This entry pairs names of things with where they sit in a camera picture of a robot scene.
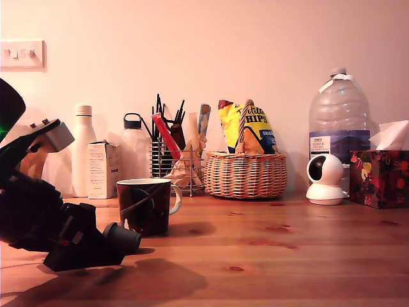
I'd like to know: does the grey coffee capsule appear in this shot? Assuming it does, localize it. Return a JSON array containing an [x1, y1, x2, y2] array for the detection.
[[102, 222, 143, 255]]

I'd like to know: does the dark patterned coffee mug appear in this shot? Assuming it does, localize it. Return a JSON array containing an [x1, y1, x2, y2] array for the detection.
[[116, 178, 183, 239]]

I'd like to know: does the small white printed carton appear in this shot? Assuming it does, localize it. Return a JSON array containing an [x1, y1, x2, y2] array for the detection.
[[86, 139, 121, 200]]

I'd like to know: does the tall white metal bottle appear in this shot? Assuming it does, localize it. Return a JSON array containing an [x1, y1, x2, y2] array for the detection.
[[71, 104, 97, 198]]

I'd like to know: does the white bottle with dark cap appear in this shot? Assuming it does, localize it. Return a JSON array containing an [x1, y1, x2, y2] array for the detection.
[[119, 112, 153, 180]]

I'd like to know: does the crumpled paper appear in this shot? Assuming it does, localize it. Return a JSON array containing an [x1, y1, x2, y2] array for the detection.
[[165, 155, 193, 187]]

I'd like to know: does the red stick packet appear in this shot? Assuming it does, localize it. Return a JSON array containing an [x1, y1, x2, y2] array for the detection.
[[151, 112, 182, 161]]

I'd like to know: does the black drinking straw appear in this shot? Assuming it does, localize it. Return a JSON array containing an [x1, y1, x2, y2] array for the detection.
[[155, 93, 163, 142], [174, 99, 186, 126]]

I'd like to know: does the pale wooden spatula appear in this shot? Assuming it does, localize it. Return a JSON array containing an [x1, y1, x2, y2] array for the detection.
[[187, 111, 206, 187]]

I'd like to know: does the blue orange patterned stick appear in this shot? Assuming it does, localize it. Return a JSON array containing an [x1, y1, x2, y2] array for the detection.
[[196, 103, 212, 136]]

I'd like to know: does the yellow tortilla chips bag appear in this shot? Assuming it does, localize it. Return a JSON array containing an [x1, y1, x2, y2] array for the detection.
[[217, 99, 280, 155]]

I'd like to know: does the large clear water bottle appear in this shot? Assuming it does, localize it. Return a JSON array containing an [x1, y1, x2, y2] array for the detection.
[[307, 67, 373, 167]]

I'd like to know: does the dark floral tissue box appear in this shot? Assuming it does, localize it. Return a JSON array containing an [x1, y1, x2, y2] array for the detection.
[[348, 149, 409, 210]]

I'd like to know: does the white tissue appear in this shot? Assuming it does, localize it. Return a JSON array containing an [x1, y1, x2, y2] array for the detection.
[[367, 120, 409, 152]]

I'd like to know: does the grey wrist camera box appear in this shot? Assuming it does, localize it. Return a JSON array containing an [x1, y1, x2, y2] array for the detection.
[[19, 118, 76, 177]]

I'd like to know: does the wire utensil rack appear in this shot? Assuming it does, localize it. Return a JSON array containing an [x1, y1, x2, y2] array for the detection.
[[149, 141, 207, 198]]

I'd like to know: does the white wall switch plate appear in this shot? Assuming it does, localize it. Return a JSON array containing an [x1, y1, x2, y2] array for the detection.
[[0, 40, 47, 73]]

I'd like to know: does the wicker basket with handle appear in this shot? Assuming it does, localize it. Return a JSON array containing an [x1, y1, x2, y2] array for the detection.
[[204, 98, 288, 200]]

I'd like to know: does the small white round camera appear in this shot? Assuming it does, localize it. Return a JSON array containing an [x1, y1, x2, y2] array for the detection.
[[305, 153, 346, 206]]

